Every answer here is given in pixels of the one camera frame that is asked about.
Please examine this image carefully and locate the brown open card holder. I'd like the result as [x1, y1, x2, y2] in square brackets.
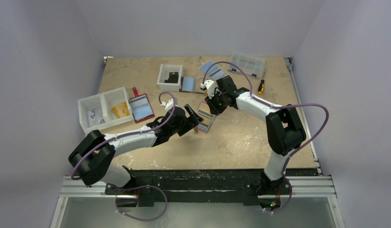
[180, 77, 204, 94]

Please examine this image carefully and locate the white card holder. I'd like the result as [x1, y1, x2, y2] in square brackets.
[199, 60, 227, 81]

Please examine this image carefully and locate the clear plastic organizer box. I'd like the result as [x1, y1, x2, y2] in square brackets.
[229, 52, 266, 78]

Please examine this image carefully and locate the yellow black screwdriver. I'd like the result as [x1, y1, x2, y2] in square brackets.
[257, 79, 265, 95]

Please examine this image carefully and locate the black object in box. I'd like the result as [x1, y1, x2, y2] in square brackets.
[164, 72, 179, 84]

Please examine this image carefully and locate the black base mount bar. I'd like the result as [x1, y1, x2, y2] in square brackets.
[102, 168, 320, 209]

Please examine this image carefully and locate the white two-compartment bin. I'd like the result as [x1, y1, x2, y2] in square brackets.
[77, 87, 134, 134]

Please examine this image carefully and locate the aluminium frame rail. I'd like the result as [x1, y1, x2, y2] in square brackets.
[51, 176, 345, 228]

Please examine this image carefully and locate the printed card in bin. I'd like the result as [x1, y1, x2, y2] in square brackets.
[87, 106, 105, 127]

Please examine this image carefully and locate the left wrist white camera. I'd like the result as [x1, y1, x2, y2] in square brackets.
[161, 98, 178, 111]

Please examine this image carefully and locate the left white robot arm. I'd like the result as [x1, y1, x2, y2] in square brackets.
[68, 104, 203, 194]

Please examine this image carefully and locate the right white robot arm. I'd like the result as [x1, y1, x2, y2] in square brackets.
[200, 76, 306, 195]

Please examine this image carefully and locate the red card holder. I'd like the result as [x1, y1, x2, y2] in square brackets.
[129, 87, 155, 123]

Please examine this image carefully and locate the small white square box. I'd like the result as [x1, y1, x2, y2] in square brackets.
[157, 64, 183, 92]

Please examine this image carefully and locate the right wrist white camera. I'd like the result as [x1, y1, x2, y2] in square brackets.
[200, 80, 217, 94]

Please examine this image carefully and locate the orange card in bin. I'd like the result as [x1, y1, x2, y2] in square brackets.
[112, 102, 130, 119]

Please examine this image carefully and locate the wrist white camera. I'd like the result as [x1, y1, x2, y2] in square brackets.
[161, 98, 178, 111]
[200, 80, 217, 94]

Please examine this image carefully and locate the pink card holder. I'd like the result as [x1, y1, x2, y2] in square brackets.
[196, 101, 216, 133]

